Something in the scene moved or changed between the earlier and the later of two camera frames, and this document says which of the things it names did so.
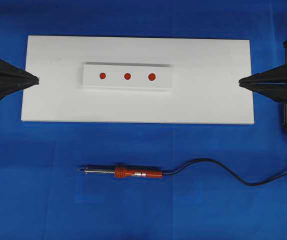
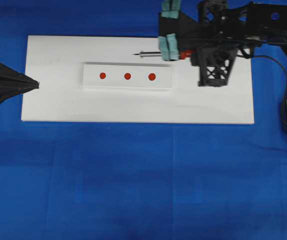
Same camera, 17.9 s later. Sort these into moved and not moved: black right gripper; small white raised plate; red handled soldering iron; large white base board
Moved: black right gripper; red handled soldering iron
Not moved: small white raised plate; large white base board
